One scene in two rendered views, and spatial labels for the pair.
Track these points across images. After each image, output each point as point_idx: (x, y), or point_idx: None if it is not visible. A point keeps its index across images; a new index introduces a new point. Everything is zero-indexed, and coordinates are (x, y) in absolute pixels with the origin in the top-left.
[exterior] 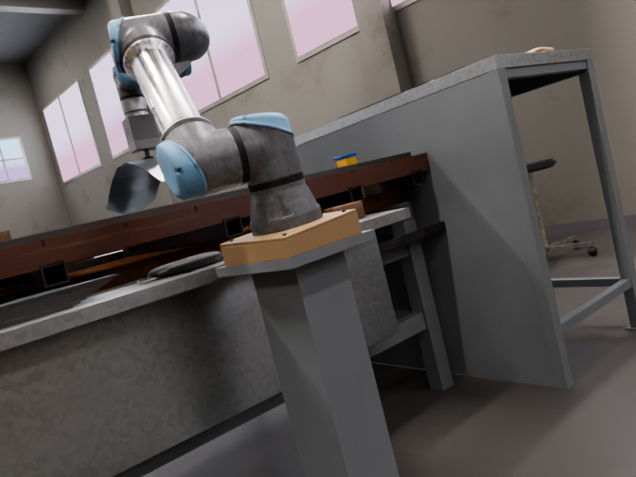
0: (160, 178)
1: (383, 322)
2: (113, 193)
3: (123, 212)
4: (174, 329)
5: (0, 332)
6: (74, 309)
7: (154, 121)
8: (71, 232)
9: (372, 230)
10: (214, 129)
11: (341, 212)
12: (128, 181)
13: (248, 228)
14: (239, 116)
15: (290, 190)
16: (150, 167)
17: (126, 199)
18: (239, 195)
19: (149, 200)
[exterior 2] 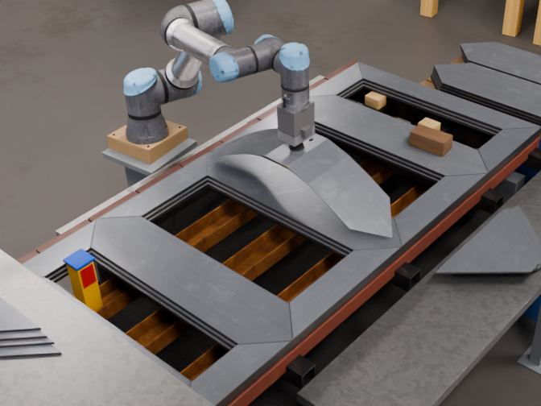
0: (254, 132)
1: None
2: (366, 178)
3: (385, 220)
4: None
5: (278, 101)
6: (257, 113)
7: (277, 113)
8: None
9: (102, 152)
10: (164, 70)
11: (115, 134)
12: (342, 171)
13: (225, 262)
14: (147, 68)
15: None
16: (270, 131)
17: (366, 199)
18: (188, 158)
19: (354, 224)
